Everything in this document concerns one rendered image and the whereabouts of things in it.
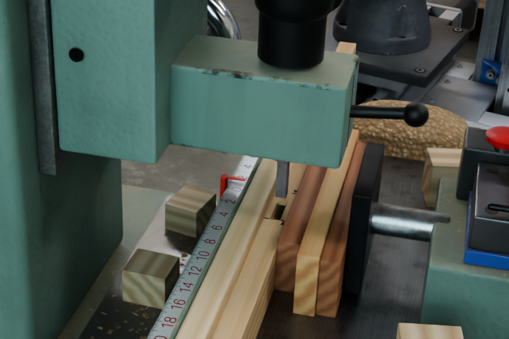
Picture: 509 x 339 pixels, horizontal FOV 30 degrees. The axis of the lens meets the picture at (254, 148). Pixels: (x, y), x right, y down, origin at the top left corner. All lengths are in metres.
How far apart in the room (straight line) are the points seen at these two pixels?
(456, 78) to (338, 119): 0.92
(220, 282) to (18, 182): 0.17
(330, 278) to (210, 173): 2.02
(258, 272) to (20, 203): 0.19
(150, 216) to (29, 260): 0.29
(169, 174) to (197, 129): 1.99
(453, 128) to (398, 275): 0.24
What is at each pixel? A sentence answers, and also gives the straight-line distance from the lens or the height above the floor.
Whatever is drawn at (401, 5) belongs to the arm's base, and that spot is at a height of 0.89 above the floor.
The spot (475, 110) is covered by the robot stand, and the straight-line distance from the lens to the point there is 1.51.
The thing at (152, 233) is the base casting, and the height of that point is 0.80.
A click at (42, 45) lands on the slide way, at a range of 0.71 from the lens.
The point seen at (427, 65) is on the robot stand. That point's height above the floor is 0.82.
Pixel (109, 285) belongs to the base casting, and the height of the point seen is 0.80.
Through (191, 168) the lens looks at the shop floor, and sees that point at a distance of 2.75.
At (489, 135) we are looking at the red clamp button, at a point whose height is 1.02.
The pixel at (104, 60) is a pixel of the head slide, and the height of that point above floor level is 1.08.
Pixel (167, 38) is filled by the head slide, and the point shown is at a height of 1.09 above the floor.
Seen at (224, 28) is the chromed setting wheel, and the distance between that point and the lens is 0.86.
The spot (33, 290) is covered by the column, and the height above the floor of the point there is 0.88.
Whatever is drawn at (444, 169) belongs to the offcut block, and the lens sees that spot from 0.87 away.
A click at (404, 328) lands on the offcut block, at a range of 0.67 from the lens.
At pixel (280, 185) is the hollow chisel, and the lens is 0.78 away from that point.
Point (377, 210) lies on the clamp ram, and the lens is 0.76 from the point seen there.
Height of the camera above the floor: 1.35
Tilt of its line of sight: 28 degrees down
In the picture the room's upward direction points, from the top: 3 degrees clockwise
